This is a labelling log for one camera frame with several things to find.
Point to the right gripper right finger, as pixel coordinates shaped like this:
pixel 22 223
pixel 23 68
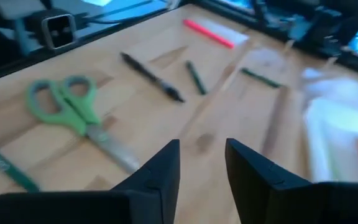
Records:
pixel 291 205

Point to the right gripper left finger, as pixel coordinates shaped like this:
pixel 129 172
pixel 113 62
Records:
pixel 104 208

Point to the clear supply box orange lid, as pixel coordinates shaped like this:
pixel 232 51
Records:
pixel 337 124

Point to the green pencil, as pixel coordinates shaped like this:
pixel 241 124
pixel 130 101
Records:
pixel 5 166
pixel 196 77
pixel 259 77

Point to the pink highlighter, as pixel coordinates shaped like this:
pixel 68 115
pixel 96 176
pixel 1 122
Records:
pixel 208 33

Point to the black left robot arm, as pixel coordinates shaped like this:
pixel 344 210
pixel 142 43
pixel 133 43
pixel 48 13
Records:
pixel 322 31

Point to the black pen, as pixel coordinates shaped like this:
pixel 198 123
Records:
pixel 151 76

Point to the grey square desk foot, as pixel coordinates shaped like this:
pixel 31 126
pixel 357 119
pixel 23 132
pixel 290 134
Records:
pixel 45 32

